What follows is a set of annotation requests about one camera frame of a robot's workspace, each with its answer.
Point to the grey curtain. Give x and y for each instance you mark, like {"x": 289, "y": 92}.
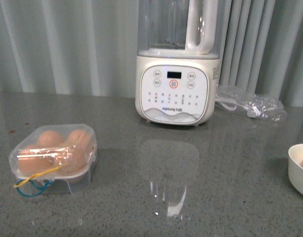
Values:
{"x": 88, "y": 47}

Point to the clear plastic egg box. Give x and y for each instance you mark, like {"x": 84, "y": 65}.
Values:
{"x": 62, "y": 184}

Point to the brown egg back right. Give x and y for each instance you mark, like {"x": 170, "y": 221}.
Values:
{"x": 81, "y": 139}

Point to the clear plastic bag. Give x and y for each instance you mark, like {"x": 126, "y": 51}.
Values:
{"x": 254, "y": 106}

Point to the white bowl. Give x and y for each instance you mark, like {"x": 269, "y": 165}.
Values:
{"x": 295, "y": 171}

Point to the white Joyoung blender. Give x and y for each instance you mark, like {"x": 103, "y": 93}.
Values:
{"x": 178, "y": 58}

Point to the brown egg front left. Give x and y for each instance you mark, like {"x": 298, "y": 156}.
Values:
{"x": 32, "y": 159}

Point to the yellow rubber band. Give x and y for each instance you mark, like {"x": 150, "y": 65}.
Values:
{"x": 44, "y": 175}

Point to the teal rubber band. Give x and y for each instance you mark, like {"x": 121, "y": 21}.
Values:
{"x": 30, "y": 188}

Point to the brown egg back left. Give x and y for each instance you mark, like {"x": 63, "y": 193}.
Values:
{"x": 50, "y": 138}

